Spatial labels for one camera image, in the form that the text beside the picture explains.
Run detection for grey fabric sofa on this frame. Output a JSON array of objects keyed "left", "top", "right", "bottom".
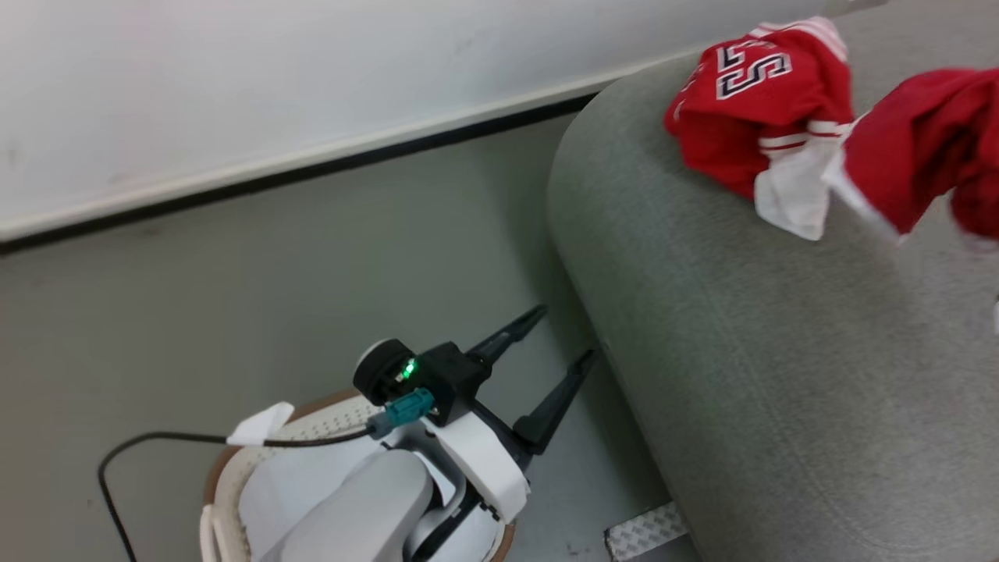
[{"left": 546, "top": 0, "right": 999, "bottom": 562}]

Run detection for thin black camera cable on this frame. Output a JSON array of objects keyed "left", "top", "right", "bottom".
[{"left": 97, "top": 424, "right": 377, "bottom": 562}]

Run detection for teal camera cable connector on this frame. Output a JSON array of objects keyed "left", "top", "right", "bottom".
[{"left": 367, "top": 387, "right": 436, "bottom": 439}]

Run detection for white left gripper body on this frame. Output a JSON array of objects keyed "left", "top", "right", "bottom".
[{"left": 381, "top": 400, "right": 533, "bottom": 562}]

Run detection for red jersey with white numbers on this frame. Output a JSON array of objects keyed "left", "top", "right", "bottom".
[{"left": 663, "top": 16, "right": 857, "bottom": 242}]

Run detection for silver tread plate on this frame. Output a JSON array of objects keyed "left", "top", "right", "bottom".
[{"left": 603, "top": 501, "right": 692, "bottom": 562}]

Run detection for white tape cable label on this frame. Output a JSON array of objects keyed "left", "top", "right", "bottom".
[{"left": 226, "top": 401, "right": 296, "bottom": 448}]

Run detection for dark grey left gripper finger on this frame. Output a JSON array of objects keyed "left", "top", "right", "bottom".
[
  {"left": 511, "top": 348, "right": 599, "bottom": 457},
  {"left": 467, "top": 305, "right": 549, "bottom": 369}
]

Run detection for white and black skirting board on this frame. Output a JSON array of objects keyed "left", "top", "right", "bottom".
[{"left": 0, "top": 47, "right": 707, "bottom": 257}]

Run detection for white laundry basket brown rim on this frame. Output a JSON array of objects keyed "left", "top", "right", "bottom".
[{"left": 198, "top": 389, "right": 517, "bottom": 562}]

